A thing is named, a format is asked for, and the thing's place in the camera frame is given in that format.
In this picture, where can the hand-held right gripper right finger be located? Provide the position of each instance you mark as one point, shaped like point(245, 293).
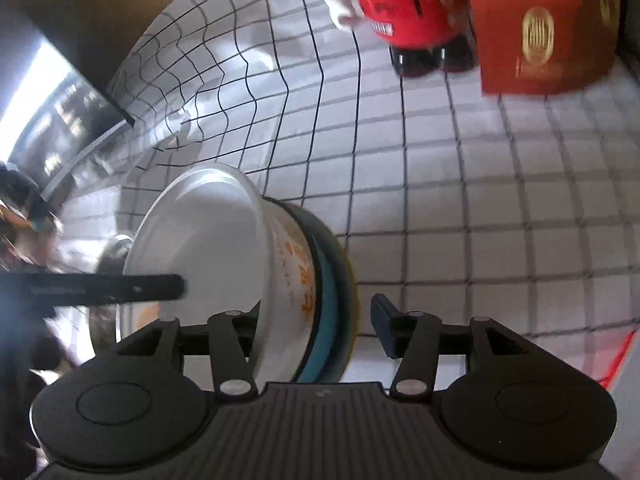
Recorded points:
point(387, 330)

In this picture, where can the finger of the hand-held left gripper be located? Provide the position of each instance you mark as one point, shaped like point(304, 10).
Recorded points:
point(100, 288)

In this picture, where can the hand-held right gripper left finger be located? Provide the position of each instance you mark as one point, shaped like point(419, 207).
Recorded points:
point(227, 340)

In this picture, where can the stainless steel bowl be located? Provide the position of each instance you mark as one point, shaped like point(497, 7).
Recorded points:
point(111, 255)

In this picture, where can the blue bowl with black rim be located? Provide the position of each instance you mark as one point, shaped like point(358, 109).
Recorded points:
point(327, 320)

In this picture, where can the plain white bowl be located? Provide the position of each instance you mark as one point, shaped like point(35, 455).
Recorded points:
point(200, 230)

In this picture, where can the white tray with red outside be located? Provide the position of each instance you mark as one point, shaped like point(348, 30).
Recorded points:
point(620, 362)

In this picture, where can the white black checked tablecloth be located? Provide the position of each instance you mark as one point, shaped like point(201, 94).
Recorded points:
point(450, 210)

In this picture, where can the black monitor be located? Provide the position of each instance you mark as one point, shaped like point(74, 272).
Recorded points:
point(60, 90)

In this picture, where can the red panda robot toy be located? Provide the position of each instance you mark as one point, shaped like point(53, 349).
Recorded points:
point(415, 15)

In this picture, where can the red brown snack bag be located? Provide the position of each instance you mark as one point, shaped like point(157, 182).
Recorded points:
point(540, 35)

